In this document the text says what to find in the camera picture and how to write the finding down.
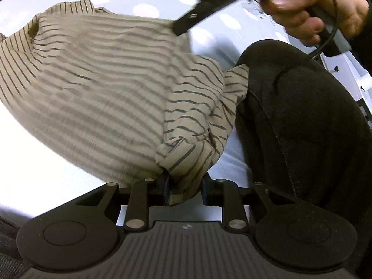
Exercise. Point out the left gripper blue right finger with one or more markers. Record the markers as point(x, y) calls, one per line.
point(223, 193)

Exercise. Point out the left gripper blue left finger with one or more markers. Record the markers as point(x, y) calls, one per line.
point(150, 192)

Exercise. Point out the tan striped shirt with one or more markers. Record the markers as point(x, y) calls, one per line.
point(121, 97)

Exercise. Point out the person's black trouser leg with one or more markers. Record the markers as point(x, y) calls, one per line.
point(304, 134)

